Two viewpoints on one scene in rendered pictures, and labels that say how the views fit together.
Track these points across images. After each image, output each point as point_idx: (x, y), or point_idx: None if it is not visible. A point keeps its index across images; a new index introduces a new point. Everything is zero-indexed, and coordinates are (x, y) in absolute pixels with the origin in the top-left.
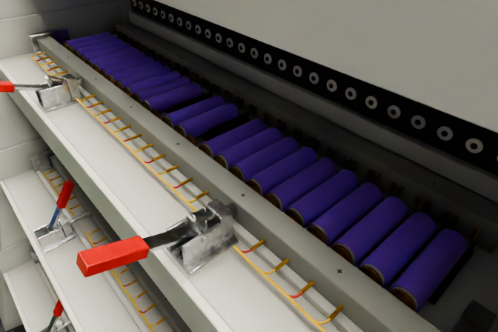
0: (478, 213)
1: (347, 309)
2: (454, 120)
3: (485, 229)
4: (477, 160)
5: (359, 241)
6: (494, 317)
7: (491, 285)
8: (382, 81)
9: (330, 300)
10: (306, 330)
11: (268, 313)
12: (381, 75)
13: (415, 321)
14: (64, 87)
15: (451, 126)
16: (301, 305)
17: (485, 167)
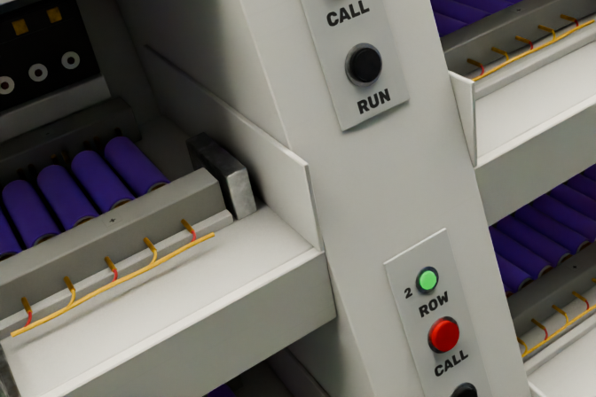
0: (105, 116)
1: (151, 235)
2: (1, 65)
3: (121, 123)
4: (52, 83)
5: (82, 206)
6: (205, 133)
7: (172, 148)
8: None
9: (133, 252)
10: (152, 284)
11: (119, 315)
12: None
13: (187, 179)
14: None
15: (3, 73)
16: (124, 284)
17: (63, 82)
